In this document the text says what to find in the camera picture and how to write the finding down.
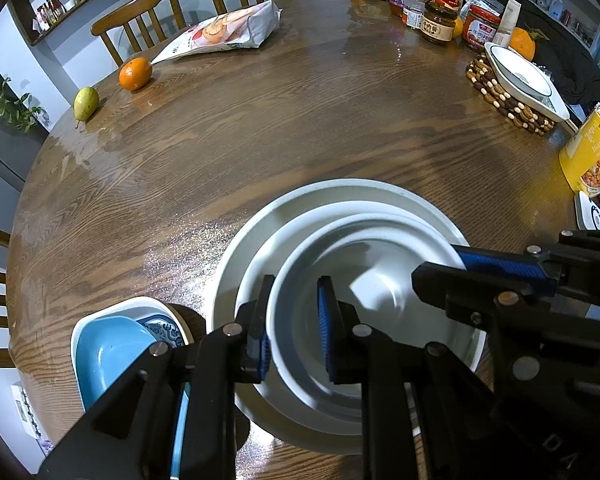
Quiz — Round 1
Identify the shelf with cups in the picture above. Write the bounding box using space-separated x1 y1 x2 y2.
500 0 600 51

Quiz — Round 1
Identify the blue oval dish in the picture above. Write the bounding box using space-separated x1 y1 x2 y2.
75 315 192 480

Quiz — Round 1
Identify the white cosmetic tube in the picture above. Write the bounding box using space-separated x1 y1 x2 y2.
492 0 524 49

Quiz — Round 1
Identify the dark sauce jar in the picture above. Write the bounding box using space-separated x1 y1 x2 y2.
419 3 459 44

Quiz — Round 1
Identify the white oval dish dark rim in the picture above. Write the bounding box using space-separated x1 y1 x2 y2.
483 42 572 124

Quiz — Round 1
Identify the medium round white bowl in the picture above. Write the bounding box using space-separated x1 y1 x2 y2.
234 201 473 436

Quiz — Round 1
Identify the black cloth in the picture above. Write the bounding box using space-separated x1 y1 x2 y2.
466 0 600 107

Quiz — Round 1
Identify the yellow food box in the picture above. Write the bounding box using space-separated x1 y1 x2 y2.
558 104 600 199

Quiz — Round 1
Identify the wooden wall shelf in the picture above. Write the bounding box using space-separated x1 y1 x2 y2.
7 0 156 47

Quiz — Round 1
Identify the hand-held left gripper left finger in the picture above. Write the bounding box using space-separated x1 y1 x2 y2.
37 275 276 480

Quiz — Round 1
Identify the white power strip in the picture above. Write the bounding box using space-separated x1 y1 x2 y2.
10 384 52 442

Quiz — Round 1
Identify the small white-label jar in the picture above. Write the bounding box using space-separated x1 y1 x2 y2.
402 2 426 27

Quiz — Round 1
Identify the small white plate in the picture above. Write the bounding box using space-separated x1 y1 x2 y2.
573 190 600 231

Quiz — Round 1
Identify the red-lid sauce jar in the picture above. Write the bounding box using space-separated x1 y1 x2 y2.
462 4 504 52

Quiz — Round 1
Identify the white snack bag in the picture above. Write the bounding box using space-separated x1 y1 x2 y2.
151 0 282 65

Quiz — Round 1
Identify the green trailing plant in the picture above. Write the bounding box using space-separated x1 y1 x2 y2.
0 72 43 134

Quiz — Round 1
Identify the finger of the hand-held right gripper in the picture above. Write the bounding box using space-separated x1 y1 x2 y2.
452 230 600 307
412 260 587 332

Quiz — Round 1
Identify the green pear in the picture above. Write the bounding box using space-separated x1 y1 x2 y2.
73 86 101 129

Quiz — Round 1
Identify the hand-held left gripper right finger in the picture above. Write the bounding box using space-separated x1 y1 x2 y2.
317 276 531 480

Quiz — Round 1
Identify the wooden beaded trivet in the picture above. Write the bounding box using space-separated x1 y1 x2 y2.
465 52 557 137

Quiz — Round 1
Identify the large shallow white bowl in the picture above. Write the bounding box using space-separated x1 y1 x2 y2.
212 178 487 457

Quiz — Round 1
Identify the white plate with blue pattern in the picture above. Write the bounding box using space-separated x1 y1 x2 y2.
70 296 192 413

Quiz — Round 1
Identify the small straight-sided white bowl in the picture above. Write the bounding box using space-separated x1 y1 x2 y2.
266 213 487 400

